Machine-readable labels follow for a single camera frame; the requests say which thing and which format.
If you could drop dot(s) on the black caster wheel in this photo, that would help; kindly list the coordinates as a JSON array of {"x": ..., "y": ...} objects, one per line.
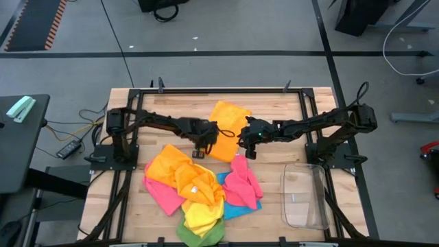
[{"x": 420, "y": 81}]

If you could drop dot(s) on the black frame clamp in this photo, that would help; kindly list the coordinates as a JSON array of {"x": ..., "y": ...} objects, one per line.
[
  {"x": 160, "y": 85},
  {"x": 286, "y": 86},
  {"x": 282, "y": 242},
  {"x": 160, "y": 242}
]

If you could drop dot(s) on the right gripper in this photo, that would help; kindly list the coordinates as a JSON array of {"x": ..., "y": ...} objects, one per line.
[{"x": 257, "y": 133}]

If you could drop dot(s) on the black desk leg frame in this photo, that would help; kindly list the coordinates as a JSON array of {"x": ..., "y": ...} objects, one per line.
[{"x": 55, "y": 183}]

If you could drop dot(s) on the black side desk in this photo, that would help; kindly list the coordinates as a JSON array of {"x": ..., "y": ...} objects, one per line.
[{"x": 20, "y": 154}]

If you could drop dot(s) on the mint green stapler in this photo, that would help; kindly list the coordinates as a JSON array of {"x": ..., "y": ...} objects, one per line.
[{"x": 20, "y": 109}]

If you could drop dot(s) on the blue microfiber towel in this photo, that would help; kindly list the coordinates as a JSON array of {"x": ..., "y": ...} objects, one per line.
[{"x": 240, "y": 212}]

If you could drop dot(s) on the black orange-edged floor mat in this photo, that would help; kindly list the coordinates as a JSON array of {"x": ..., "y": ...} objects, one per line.
[{"x": 34, "y": 24}]

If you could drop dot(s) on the black desk base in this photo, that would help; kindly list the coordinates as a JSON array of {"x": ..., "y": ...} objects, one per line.
[{"x": 360, "y": 13}]

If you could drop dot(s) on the grey desk foot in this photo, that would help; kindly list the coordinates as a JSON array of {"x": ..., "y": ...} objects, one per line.
[{"x": 415, "y": 117}]

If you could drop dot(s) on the pink microfiber towel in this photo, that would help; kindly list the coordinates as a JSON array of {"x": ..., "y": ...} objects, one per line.
[
  {"x": 164, "y": 199},
  {"x": 240, "y": 188}
]

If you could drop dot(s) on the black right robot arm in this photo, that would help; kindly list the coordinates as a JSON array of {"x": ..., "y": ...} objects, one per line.
[{"x": 319, "y": 120}]

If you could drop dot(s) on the orange microfiber towel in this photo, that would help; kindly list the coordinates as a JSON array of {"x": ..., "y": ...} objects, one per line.
[
  {"x": 202, "y": 185},
  {"x": 226, "y": 116},
  {"x": 164, "y": 164}
]

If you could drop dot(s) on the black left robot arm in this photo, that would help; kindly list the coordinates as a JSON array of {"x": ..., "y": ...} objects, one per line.
[{"x": 161, "y": 121}]

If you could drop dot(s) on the yellow microfiber towel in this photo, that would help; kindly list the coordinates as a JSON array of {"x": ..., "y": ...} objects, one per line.
[{"x": 202, "y": 217}]

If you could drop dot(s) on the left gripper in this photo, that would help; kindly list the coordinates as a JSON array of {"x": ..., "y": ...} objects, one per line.
[{"x": 205, "y": 132}]

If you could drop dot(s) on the black power adapter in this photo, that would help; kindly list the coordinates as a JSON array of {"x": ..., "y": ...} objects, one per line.
[{"x": 68, "y": 149}]

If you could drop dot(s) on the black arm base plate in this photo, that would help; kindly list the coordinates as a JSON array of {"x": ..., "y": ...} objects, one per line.
[
  {"x": 99, "y": 152},
  {"x": 310, "y": 151}
]

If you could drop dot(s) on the black aluminium table frame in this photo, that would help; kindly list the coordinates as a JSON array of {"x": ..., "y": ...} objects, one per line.
[{"x": 219, "y": 91}]

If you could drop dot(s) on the clear plastic bin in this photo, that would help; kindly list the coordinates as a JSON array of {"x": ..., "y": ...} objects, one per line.
[{"x": 305, "y": 192}]

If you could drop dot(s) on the green microfiber towel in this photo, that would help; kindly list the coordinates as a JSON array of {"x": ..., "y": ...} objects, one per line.
[{"x": 212, "y": 238}]

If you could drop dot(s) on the red cart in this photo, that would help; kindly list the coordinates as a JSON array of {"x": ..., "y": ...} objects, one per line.
[{"x": 428, "y": 147}]

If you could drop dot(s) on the black equipment box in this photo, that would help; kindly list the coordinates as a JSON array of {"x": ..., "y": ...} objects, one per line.
[{"x": 161, "y": 4}]

